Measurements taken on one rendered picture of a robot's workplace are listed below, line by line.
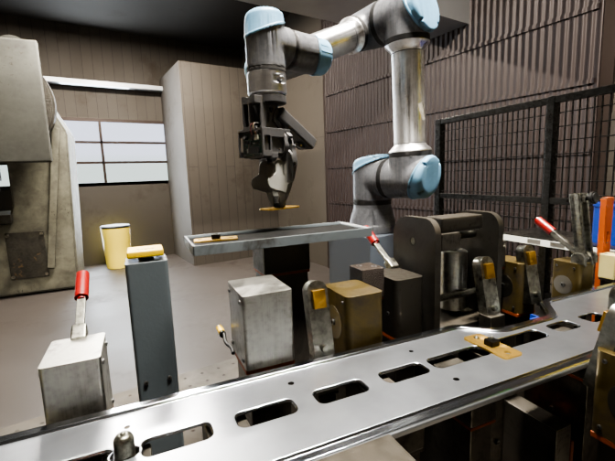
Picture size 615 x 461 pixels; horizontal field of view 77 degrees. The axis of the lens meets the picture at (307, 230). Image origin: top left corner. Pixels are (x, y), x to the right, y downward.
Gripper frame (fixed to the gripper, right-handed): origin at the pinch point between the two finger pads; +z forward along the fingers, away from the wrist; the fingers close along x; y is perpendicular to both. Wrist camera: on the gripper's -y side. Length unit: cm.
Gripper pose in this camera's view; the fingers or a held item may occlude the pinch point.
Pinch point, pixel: (280, 199)
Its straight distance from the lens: 79.2
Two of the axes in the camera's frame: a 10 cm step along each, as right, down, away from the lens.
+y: -6.6, 1.3, -7.4
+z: 0.4, 9.9, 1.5
